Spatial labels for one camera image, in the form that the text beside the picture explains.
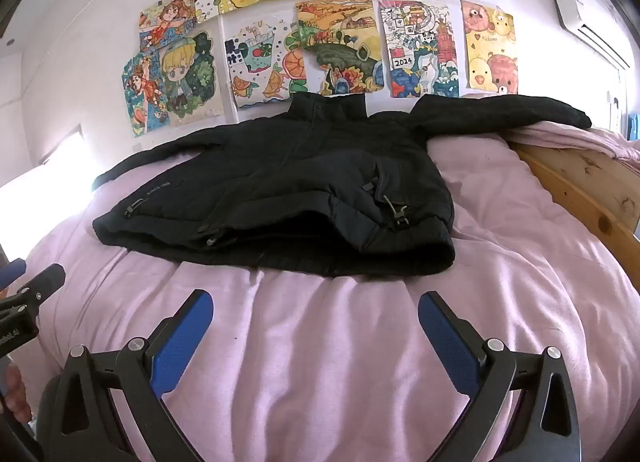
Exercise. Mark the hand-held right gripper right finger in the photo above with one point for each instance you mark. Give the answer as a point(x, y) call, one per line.
point(445, 342)

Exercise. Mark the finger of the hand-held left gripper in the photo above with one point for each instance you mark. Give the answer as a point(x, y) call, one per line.
point(12, 272)
point(40, 284)

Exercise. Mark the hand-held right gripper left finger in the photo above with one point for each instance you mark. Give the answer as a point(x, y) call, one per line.
point(180, 342)

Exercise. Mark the black jacket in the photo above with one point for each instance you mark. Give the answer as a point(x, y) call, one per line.
point(300, 182)

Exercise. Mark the person's left hand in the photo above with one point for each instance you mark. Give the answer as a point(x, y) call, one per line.
point(17, 392)

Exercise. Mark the bright window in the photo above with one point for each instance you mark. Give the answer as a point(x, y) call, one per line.
point(65, 162)

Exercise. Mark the pink blanket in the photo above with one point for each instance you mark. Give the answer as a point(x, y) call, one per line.
point(320, 342)

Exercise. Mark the white air conditioner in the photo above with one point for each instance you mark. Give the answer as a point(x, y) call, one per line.
point(575, 7)

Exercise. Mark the wooden bed frame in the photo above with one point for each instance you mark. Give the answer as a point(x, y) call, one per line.
point(585, 182)

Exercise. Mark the group of colourful wall drawings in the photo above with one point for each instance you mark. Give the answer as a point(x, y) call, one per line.
point(340, 42)

